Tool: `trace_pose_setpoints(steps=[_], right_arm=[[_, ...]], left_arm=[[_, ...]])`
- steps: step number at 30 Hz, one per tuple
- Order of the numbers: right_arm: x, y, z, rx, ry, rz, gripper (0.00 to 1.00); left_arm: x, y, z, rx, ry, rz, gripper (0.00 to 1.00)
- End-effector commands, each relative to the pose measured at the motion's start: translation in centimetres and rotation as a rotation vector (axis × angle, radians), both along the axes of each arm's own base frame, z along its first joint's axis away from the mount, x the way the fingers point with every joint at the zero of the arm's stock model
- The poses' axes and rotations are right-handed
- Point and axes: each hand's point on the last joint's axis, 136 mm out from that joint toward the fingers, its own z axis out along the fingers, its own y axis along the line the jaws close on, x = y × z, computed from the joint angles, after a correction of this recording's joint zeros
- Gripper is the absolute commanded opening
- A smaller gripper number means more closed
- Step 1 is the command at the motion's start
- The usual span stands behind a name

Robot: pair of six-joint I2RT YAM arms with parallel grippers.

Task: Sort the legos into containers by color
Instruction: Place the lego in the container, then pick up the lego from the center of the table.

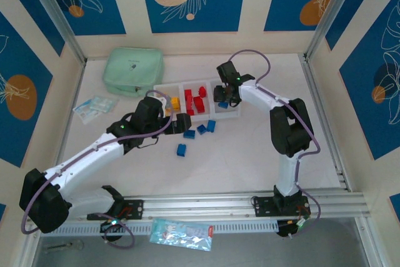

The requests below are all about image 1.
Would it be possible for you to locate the light blue plastic packet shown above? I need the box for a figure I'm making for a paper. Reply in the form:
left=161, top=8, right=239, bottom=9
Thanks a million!
left=149, top=218, right=215, bottom=251

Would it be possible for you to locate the aluminium left side rail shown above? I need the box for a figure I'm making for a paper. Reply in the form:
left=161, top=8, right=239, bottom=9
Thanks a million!
left=54, top=57, right=87, bottom=168

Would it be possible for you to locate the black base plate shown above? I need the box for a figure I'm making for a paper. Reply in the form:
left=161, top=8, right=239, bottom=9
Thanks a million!
left=86, top=199, right=145, bottom=221
left=252, top=196, right=313, bottom=218

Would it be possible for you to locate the white three-compartment tray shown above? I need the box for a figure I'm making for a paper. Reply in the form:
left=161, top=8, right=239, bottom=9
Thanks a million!
left=152, top=78, right=242, bottom=123

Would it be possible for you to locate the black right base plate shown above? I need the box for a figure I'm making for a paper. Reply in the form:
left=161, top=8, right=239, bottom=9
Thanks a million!
left=252, top=196, right=313, bottom=218

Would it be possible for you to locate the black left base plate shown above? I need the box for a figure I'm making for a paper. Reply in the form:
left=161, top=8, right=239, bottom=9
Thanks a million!
left=86, top=199, right=145, bottom=221

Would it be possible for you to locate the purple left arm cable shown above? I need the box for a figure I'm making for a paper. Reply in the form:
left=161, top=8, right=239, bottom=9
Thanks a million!
left=20, top=89, right=174, bottom=251

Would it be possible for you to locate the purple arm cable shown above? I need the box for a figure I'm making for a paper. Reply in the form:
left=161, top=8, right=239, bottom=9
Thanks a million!
left=227, top=49, right=322, bottom=239
left=20, top=89, right=174, bottom=251

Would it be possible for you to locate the black left controller board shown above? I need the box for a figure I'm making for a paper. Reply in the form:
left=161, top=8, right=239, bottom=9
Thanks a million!
left=99, top=219, right=126, bottom=234

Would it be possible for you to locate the metal key tool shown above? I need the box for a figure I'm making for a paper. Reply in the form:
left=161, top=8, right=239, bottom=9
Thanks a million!
left=43, top=239, right=85, bottom=252

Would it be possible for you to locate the aluminium rail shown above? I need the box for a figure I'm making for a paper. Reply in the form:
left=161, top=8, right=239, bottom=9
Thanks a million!
left=301, top=54, right=353, bottom=191
left=26, top=189, right=372, bottom=224
left=54, top=57, right=87, bottom=168

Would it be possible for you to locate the aluminium frame post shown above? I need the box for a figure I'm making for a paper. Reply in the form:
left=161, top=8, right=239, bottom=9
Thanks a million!
left=22, top=0, right=88, bottom=65
left=304, top=0, right=360, bottom=61

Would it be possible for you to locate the mint green zip pouch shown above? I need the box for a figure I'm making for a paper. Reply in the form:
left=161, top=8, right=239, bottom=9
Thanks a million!
left=102, top=47, right=165, bottom=98

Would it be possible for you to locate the black right controller board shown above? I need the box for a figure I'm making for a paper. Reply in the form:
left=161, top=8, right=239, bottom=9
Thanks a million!
left=277, top=218, right=313, bottom=238

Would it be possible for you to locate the aluminium front rail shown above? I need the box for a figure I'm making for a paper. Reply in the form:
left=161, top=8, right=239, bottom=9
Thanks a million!
left=26, top=189, right=372, bottom=224

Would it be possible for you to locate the white blue sachet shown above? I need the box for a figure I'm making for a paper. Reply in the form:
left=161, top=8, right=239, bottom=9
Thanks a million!
left=90, top=95, right=120, bottom=114
left=72, top=99, right=103, bottom=124

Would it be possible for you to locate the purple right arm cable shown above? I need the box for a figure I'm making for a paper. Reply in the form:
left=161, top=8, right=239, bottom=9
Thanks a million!
left=227, top=49, right=322, bottom=239

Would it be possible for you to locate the white slotted cable duct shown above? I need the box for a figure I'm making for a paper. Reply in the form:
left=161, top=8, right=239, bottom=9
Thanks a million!
left=39, top=219, right=279, bottom=237

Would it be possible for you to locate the aluminium left frame post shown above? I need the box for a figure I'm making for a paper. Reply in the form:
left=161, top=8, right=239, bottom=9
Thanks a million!
left=22, top=0, right=88, bottom=65

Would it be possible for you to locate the aluminium right frame post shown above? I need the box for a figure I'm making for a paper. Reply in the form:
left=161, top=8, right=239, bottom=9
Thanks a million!
left=304, top=0, right=360, bottom=61

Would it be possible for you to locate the aluminium right side rail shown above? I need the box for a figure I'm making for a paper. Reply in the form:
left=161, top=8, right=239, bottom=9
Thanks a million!
left=301, top=54, right=353, bottom=191

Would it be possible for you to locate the black controller board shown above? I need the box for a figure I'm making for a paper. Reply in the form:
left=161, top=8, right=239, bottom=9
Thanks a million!
left=99, top=219, right=126, bottom=234
left=277, top=218, right=313, bottom=238

